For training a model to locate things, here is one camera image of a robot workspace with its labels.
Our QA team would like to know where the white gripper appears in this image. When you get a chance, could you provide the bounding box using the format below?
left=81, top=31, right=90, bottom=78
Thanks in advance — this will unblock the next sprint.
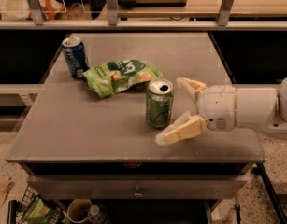
left=155, top=77, right=236, bottom=146

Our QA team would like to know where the green soda can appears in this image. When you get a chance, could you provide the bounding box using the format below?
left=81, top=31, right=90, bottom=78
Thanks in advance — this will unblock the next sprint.
left=146, top=78, right=174, bottom=129

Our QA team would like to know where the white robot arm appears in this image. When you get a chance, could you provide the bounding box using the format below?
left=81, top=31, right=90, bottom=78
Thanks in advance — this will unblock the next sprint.
left=155, top=77, right=287, bottom=145

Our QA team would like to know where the blue soda can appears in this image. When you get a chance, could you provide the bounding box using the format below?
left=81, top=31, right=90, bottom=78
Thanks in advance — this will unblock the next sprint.
left=62, top=36, right=89, bottom=79

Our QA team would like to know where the green chip bag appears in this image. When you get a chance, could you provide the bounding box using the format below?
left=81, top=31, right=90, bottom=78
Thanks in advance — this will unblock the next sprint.
left=83, top=60, right=163, bottom=98

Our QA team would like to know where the grey table drawer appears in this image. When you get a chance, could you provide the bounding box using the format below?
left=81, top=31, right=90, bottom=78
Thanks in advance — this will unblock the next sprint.
left=28, top=175, right=247, bottom=200

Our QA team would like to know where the plastic bottle under table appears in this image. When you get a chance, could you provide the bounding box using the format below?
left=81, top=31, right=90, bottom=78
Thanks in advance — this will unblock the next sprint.
left=88, top=204, right=110, bottom=224

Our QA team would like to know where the paper cup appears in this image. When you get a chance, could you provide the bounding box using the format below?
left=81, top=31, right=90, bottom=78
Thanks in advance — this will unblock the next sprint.
left=67, top=199, right=92, bottom=224

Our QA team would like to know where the orange white bag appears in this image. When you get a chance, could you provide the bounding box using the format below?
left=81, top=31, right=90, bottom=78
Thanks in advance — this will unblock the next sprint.
left=0, top=0, right=66, bottom=21

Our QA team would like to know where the green bag in basket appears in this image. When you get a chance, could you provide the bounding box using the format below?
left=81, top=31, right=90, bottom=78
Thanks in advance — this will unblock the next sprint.
left=21, top=196, right=62, bottom=224

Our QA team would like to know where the black wire basket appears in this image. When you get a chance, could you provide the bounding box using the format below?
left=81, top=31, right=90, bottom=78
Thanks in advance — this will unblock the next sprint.
left=7, top=186, right=67, bottom=224

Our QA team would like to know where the metal shelf rail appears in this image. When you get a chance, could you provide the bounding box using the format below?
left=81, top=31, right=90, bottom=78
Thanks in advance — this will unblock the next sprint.
left=0, top=20, right=287, bottom=32

